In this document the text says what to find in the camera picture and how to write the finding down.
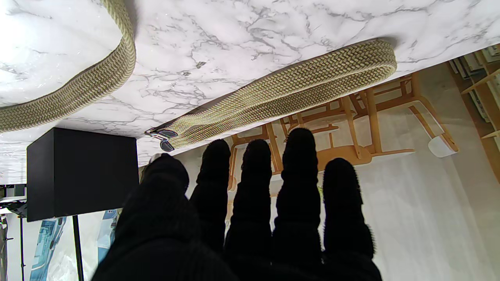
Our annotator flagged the blue printed banner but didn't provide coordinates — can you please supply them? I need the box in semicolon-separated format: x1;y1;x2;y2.
29;209;120;281

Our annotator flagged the beige woven belt double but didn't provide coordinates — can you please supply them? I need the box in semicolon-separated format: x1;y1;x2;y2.
0;0;136;132
145;39;397;153

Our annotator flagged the black belt storage box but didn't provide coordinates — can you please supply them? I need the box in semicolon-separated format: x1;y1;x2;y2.
27;128;140;222

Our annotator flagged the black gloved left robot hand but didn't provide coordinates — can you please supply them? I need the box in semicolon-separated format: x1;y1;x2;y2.
92;128;383;281

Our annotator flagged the black backdrop stand pole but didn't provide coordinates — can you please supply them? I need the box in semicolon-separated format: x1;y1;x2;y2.
72;215;85;281

